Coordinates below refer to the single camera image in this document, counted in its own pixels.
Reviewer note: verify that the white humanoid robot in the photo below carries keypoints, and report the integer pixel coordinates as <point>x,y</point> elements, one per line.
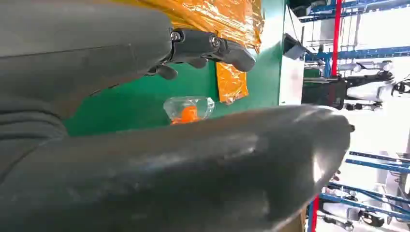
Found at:
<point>365,91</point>
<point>339,209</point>

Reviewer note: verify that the blue metal rack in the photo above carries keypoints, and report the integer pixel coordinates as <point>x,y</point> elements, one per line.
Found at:
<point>368,52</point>
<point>378,166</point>

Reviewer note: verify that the white table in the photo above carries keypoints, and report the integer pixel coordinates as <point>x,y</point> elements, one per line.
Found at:
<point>291,80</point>

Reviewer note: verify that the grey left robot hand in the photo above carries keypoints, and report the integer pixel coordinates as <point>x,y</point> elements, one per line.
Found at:
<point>224,166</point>

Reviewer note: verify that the green table mat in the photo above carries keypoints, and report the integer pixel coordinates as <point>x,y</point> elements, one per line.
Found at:
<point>128,109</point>

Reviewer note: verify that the orange drink bottle clear cap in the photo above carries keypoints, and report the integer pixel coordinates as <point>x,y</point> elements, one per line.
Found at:
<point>189,113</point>

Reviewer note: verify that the dark equipment box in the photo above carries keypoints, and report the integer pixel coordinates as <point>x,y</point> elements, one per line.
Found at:
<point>323,93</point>

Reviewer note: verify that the red post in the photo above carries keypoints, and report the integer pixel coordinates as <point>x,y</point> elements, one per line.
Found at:
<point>336,32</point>

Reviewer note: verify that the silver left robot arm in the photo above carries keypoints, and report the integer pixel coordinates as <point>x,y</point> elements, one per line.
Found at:
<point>25,128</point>

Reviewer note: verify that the yellow plastic sheet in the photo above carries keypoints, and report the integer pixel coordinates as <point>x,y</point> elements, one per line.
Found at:
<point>224,19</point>

